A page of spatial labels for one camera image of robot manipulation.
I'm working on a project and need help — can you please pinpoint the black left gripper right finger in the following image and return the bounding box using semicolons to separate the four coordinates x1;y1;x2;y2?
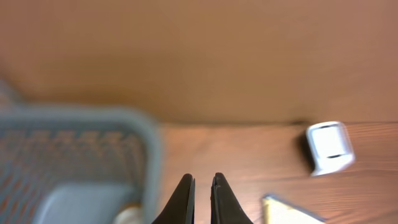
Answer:
211;172;252;224

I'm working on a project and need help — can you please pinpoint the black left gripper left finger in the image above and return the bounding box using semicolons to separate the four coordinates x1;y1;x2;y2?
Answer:
152;174;195;224

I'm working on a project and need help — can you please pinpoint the yellow snack chip bag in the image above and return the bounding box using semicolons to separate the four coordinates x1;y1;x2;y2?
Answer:
262;194;325;224

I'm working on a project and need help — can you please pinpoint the white barcode scanner stand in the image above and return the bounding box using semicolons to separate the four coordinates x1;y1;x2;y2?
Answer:
305;121;356;177

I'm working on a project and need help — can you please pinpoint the grey plastic mesh basket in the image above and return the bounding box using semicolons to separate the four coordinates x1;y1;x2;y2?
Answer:
1;82;162;223

